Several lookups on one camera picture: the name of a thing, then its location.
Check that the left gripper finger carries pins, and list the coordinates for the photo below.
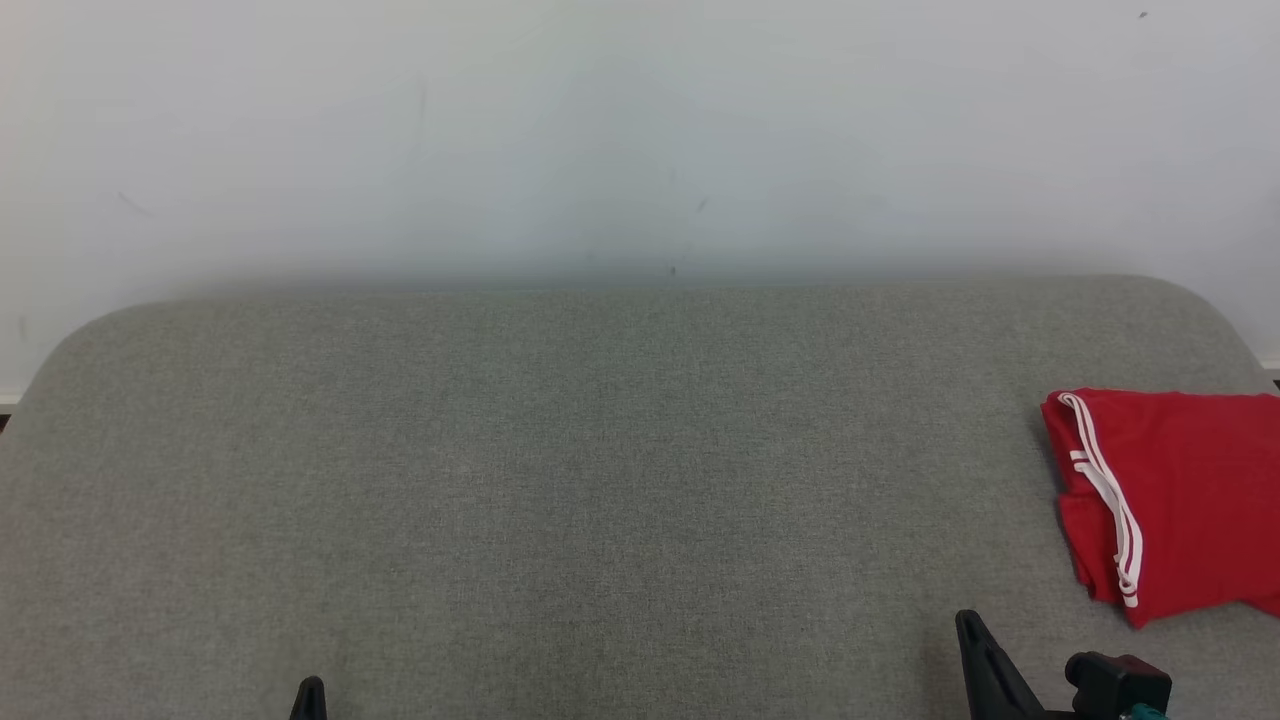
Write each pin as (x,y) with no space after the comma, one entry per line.
(317,705)
(301,705)

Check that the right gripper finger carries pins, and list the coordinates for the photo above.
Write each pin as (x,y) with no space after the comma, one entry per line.
(978,680)
(1010,695)

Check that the red basketball jersey number 23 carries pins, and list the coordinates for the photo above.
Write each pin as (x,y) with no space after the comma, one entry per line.
(1190,490)

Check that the grey fabric sofa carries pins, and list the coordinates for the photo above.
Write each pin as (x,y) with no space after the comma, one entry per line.
(600,480)

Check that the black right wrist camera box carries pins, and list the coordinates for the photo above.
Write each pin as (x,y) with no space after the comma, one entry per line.
(1120,685)

